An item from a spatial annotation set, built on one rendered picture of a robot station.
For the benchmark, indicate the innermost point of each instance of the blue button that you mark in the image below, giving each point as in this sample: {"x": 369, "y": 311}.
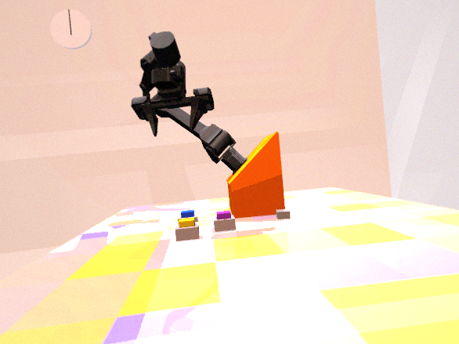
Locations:
{"x": 188, "y": 214}

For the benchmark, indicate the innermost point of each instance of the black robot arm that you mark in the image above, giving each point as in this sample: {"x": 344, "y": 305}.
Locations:
{"x": 164, "y": 70}

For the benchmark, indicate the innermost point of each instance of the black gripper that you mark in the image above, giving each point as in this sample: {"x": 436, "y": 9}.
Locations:
{"x": 200, "y": 103}

